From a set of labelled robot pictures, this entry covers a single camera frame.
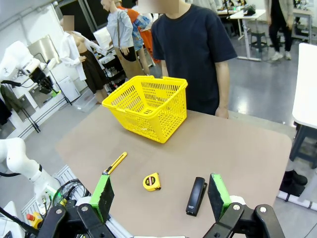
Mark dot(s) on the clear plastic bin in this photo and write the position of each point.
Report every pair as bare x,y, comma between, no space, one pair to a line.
85,104

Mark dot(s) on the yellow plastic shopping basket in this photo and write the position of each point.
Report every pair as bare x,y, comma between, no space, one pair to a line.
158,124

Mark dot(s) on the yellow black utility knife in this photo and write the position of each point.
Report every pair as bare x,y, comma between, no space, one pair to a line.
115,163

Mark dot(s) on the dark blue stapler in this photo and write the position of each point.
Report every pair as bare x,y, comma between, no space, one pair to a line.
195,196

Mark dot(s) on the white air purifier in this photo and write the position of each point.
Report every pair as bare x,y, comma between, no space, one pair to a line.
68,89

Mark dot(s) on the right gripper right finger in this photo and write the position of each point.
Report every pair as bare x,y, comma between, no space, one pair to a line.
218,196

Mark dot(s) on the mannequin in light blue shirt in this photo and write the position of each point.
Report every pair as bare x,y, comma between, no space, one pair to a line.
122,32

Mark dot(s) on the person's left forearm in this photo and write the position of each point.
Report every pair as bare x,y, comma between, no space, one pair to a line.
223,84

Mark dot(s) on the large white table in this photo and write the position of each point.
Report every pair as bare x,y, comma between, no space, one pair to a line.
305,81

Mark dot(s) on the black fabric bundle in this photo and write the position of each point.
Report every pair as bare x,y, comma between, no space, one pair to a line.
293,181

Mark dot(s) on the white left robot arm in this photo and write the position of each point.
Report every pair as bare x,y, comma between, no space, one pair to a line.
15,59

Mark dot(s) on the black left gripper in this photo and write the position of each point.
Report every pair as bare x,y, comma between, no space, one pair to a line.
46,85

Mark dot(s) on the dark metal stool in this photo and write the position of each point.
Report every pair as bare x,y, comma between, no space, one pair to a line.
303,146
258,41

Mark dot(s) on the rack with white boxes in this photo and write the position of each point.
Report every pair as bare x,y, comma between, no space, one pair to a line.
109,62

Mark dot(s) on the person's left hand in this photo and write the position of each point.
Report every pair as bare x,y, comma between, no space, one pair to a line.
222,112

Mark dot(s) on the yellow red emergency stop button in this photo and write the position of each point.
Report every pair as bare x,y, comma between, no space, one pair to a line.
33,219

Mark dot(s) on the person in navy t-shirt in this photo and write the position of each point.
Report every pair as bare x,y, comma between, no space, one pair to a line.
193,57

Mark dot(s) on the mannequin with orange garment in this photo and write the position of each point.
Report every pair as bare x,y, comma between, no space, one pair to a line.
146,39

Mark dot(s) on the mannequin in white shirt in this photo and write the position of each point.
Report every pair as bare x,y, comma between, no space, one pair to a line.
79,57

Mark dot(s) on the standing person in grey jacket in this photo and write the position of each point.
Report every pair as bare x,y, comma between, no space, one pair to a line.
280,24

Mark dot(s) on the white desk with white legs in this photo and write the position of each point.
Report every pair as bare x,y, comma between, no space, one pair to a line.
245,17

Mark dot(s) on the yellow tape measure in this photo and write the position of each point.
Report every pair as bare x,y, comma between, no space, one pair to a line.
151,182

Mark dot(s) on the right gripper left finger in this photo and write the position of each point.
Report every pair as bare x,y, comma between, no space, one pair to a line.
102,198

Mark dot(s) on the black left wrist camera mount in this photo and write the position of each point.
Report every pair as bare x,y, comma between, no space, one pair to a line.
37,74

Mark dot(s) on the dark hanging coat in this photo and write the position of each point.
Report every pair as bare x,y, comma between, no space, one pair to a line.
7,101

